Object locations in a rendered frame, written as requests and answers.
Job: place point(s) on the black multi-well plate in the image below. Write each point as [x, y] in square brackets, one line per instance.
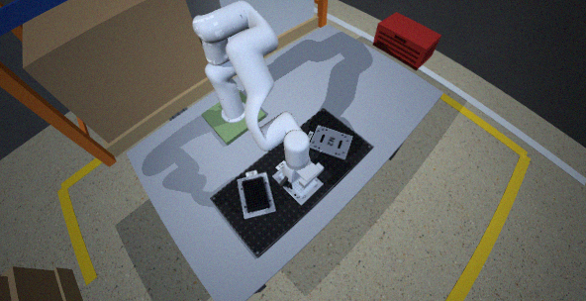
[251, 188]

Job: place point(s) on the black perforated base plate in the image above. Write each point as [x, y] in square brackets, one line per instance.
[261, 232]

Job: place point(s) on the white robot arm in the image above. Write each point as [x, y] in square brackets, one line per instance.
[242, 55]

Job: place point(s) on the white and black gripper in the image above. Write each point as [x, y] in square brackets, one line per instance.
[290, 174]

